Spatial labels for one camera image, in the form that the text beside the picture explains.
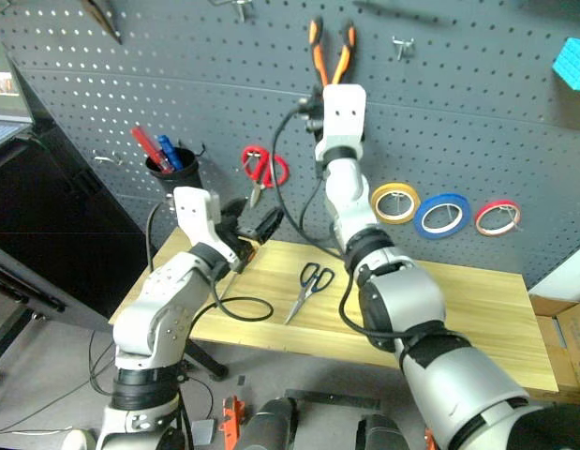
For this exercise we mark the yellow tape roll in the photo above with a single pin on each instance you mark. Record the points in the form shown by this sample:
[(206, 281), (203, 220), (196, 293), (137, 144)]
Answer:
[(395, 186)]

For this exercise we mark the dark grey pegboard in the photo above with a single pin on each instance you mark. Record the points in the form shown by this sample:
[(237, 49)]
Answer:
[(458, 117)]

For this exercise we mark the teal ribbed box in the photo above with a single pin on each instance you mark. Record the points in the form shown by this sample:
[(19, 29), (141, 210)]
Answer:
[(575, 63)]

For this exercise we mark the black table leg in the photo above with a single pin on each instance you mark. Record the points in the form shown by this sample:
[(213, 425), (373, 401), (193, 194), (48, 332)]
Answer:
[(207, 361)]

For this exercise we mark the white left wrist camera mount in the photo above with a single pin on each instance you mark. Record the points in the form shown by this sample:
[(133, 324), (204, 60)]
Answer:
[(193, 211)]

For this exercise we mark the red tape roll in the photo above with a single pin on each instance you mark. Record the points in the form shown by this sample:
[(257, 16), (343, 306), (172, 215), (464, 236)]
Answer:
[(498, 204)]

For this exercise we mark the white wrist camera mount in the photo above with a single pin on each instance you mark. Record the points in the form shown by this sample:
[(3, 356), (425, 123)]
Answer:
[(343, 112), (193, 211)]

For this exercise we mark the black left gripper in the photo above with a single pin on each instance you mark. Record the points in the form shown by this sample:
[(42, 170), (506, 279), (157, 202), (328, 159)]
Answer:
[(242, 239)]

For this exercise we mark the black cabinet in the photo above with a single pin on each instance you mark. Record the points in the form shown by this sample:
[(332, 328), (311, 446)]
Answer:
[(60, 225)]

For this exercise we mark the blue tape roll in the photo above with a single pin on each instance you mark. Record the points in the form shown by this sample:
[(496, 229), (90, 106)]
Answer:
[(420, 222)]

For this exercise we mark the brown cardboard box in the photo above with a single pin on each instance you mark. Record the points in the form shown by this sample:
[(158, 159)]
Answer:
[(570, 342)]

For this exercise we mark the grey open laptop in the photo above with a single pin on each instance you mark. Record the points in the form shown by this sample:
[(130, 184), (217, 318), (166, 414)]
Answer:
[(4, 133)]

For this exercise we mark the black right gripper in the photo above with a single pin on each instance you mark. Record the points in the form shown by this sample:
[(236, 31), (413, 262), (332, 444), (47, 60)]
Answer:
[(316, 123)]

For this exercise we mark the orange black pliers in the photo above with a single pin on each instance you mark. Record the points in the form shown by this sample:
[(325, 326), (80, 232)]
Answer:
[(320, 61)]

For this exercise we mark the grey foot pedal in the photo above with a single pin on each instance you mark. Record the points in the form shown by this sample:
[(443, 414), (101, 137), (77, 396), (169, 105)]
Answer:
[(203, 432)]

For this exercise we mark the metal pegboard hook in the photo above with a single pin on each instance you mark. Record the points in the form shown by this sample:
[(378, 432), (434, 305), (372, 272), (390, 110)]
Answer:
[(241, 8), (109, 160), (402, 45)]

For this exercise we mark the black tool holder cup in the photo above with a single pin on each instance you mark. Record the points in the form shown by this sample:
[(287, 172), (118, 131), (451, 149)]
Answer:
[(182, 178)]

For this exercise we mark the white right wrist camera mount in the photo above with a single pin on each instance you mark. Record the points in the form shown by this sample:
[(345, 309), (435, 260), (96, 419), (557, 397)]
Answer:
[(343, 112)]

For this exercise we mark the orange black floor tool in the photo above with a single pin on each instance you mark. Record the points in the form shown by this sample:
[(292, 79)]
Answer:
[(231, 419)]

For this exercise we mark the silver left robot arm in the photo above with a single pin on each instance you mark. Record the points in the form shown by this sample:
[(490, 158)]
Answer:
[(149, 309)]

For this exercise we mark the dark rounded shape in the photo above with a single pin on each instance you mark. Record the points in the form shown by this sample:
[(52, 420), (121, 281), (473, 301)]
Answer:
[(271, 426), (381, 433)]

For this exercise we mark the black flat metal bar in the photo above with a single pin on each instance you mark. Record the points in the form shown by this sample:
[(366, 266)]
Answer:
[(331, 400)]

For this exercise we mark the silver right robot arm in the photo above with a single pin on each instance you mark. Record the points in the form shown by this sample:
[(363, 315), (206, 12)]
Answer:
[(411, 300)]

